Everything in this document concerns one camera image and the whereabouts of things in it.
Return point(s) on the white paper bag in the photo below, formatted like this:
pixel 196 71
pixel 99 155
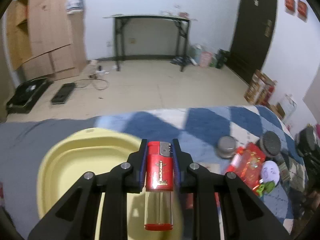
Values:
pixel 286 106

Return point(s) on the red transparent lighter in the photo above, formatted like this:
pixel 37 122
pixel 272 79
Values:
pixel 159 187

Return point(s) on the large red cigarette box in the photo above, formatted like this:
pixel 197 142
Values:
pixel 250 165

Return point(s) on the purple plush eggplant toy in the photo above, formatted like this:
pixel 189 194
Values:
pixel 269 178

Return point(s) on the dark brown door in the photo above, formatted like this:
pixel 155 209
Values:
pixel 252 37

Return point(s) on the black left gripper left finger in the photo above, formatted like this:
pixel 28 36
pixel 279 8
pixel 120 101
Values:
pixel 75 214

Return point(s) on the black open equipment case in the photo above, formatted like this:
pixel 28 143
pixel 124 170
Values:
pixel 27 94

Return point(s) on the yellow plastic basin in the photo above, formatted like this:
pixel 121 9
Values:
pixel 97 150

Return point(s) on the red fire extinguisher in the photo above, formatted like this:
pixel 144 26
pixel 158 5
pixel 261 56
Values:
pixel 269 92

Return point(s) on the pink snack bag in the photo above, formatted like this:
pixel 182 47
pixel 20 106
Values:
pixel 205 59

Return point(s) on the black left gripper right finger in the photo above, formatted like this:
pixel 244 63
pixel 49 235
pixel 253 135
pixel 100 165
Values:
pixel 223 205

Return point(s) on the grey bed sheet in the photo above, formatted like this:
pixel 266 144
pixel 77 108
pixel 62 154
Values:
pixel 23 146

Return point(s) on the red white cigarette pack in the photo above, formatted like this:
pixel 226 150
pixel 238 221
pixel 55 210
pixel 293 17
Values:
pixel 234 164

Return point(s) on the brown printed cardboard box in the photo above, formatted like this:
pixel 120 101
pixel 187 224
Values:
pixel 257 88

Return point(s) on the white blue hanging bag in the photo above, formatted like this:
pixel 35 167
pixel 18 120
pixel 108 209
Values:
pixel 74 6

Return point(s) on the wooden wardrobe cabinet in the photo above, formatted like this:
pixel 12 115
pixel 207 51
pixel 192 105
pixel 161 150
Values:
pixel 44 39

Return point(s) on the blue white checkered rug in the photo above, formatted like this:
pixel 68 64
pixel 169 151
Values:
pixel 199 129

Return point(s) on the black folding table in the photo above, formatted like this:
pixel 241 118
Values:
pixel 150 37

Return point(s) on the black foam tray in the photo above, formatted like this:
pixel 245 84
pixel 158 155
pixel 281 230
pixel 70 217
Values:
pixel 63 94

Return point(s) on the grey upturned metal bowl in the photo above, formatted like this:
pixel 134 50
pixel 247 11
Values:
pixel 226 147

